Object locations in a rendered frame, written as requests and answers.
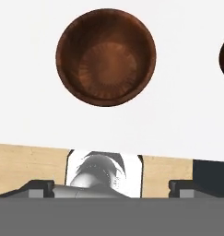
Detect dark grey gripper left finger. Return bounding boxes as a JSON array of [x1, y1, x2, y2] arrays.
[[0, 179, 55, 199]]

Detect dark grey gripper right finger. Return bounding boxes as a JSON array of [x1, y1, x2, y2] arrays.
[[168, 179, 222, 199]]

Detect dark cabinet front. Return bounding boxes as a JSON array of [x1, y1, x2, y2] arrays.
[[192, 159, 224, 199]]

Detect large brown wooden bowl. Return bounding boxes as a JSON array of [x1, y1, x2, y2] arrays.
[[55, 7, 158, 108]]

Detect white and grey round thing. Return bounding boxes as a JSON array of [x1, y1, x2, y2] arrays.
[[65, 148, 145, 199]]

